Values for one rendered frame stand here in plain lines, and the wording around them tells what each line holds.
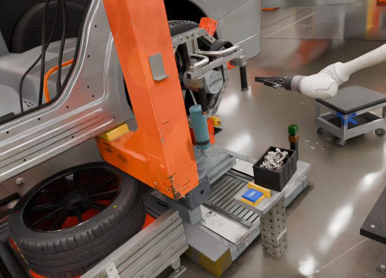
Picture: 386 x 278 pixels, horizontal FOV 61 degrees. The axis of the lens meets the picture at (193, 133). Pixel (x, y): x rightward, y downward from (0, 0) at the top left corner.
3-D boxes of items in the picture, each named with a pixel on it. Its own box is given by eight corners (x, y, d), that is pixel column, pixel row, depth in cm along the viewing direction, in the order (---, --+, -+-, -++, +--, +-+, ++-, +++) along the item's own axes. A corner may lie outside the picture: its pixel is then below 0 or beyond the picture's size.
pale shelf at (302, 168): (282, 159, 182) (282, 154, 181) (311, 168, 171) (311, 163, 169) (233, 202, 158) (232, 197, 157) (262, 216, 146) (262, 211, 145)
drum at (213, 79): (200, 85, 205) (196, 63, 198) (226, 89, 190) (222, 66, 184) (183, 93, 197) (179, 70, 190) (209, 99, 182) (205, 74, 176)
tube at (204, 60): (192, 58, 187) (188, 39, 182) (217, 61, 174) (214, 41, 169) (169, 68, 177) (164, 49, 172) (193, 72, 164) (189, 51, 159)
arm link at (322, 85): (299, 99, 163) (312, 90, 170) (329, 104, 152) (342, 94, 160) (298, 78, 158) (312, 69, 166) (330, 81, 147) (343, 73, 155)
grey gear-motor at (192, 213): (173, 190, 230) (163, 148, 214) (218, 215, 201) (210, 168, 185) (154, 205, 220) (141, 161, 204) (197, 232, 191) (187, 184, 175)
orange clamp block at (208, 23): (204, 36, 199) (208, 21, 199) (213, 36, 194) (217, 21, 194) (196, 31, 194) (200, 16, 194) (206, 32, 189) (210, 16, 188)
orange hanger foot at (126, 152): (124, 146, 206) (108, 96, 190) (180, 173, 170) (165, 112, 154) (101, 159, 196) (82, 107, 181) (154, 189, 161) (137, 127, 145)
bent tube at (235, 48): (215, 48, 198) (212, 30, 193) (240, 50, 185) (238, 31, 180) (195, 57, 188) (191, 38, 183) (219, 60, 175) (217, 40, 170)
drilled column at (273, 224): (272, 238, 188) (267, 179, 169) (288, 247, 181) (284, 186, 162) (262, 250, 182) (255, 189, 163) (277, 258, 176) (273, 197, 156)
